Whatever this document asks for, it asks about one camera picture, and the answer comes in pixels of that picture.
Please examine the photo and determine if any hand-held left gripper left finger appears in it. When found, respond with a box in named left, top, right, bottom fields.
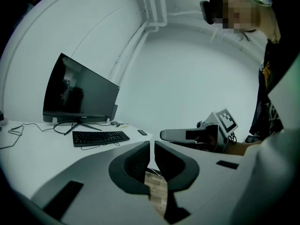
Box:
left=30, top=140, right=170, bottom=225

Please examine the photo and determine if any dark rounded device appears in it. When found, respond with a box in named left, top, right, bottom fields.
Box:
left=244, top=135, right=261, bottom=144

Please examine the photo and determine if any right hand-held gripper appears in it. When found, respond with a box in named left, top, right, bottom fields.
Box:
left=160, top=107, right=239, bottom=153

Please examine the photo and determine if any black monitor cable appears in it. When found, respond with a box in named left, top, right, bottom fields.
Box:
left=53, top=120, right=74, bottom=135

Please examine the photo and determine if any black computer monitor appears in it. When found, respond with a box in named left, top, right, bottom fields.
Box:
left=42, top=52, right=121, bottom=136

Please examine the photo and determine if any black printed t-shirt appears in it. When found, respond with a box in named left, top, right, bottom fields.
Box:
left=249, top=39, right=300, bottom=141

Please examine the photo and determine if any thin black desk cable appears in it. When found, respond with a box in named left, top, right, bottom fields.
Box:
left=0, top=122, right=56, bottom=150

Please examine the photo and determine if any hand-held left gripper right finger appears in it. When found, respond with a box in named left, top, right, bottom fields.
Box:
left=154, top=140, right=244, bottom=225

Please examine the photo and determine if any black keyboard cable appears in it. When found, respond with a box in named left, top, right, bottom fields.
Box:
left=81, top=142, right=120, bottom=151

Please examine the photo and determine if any black keyboard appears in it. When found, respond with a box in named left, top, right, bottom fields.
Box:
left=72, top=130, right=131, bottom=148

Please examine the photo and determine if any white wall conduit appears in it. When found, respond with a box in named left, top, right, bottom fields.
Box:
left=109, top=0, right=168, bottom=85

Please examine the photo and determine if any person's right forearm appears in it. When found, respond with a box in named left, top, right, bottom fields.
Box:
left=224, top=140, right=262, bottom=156

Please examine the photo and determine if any grey device at desk edge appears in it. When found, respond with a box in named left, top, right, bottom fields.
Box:
left=0, top=110, right=9, bottom=126

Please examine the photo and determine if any white floor cable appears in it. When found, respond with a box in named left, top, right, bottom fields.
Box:
left=147, top=167, right=163, bottom=176

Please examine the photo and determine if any small adapter with connectors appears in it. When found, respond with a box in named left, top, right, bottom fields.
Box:
left=110, top=120, right=130, bottom=128

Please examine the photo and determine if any person's head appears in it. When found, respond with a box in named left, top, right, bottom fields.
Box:
left=220, top=0, right=282, bottom=45

